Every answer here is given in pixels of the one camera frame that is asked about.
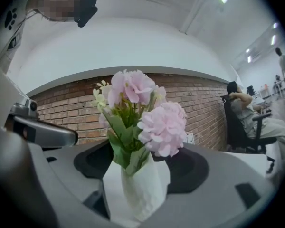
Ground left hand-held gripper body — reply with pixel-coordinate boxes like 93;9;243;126
9;98;39;120

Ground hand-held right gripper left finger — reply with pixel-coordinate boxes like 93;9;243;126
28;140;115;228

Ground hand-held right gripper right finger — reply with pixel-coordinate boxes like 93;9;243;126
144;148;277;228

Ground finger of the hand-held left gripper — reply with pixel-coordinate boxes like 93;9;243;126
13;116;78;149

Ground white vase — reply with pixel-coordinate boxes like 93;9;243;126
120;151;171;222

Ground pink artificial flowers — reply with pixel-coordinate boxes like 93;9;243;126
92;69;188;175

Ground white table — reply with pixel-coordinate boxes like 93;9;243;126
102;140;276;223

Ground black office chair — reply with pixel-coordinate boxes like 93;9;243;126
219;94;277;174

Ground person's beige shirt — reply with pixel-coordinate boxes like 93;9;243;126
0;0;42;66

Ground person's head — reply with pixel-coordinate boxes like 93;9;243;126
26;0;86;23

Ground white ceiling pipe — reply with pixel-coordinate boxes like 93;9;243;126
179;0;219;34

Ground white wall outlet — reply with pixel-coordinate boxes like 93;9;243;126
183;132;195;144

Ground black head-worn camera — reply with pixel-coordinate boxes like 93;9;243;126
73;0;98;28

